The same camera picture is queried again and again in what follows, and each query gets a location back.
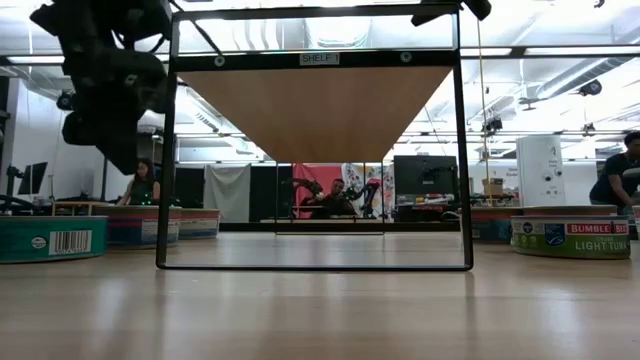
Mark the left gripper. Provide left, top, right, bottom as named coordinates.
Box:
left=62, top=47, right=172, bottom=176

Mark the silver can teal label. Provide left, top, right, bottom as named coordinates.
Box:
left=0, top=214, right=109, bottom=265

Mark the green label tuna can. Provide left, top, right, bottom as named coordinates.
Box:
left=509, top=214, right=632, bottom=261

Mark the person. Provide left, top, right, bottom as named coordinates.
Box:
left=298, top=177, right=358, bottom=219
left=115, top=157, right=162, bottom=207
left=588, top=130, right=640, bottom=211

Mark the small black monitor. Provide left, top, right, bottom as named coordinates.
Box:
left=17, top=160, right=50, bottom=197

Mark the grey hanging cloth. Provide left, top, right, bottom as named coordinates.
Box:
left=202, top=163, right=253, bottom=224

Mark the large black monitor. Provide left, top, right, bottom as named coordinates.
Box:
left=392, top=154, right=459, bottom=197

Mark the cardboard box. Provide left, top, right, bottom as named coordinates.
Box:
left=481, top=177, right=506, bottom=197

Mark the red hanging cloth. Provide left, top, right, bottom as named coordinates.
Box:
left=292, top=163, right=344, bottom=219

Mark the cluttered workbench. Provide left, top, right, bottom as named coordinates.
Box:
left=393, top=192, right=461, bottom=222

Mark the floral hanging cloth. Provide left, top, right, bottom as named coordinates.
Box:
left=341, top=163, right=395, bottom=219

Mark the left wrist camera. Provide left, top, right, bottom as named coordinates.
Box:
left=60, top=110, right=97, bottom=147

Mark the grey ceiling duct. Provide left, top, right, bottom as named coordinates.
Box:
left=534, top=55, right=640, bottom=100

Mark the black table frame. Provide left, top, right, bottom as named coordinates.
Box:
left=218, top=220, right=474, bottom=234

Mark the wooden shelf black frame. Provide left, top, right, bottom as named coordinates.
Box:
left=155, top=3, right=475, bottom=272

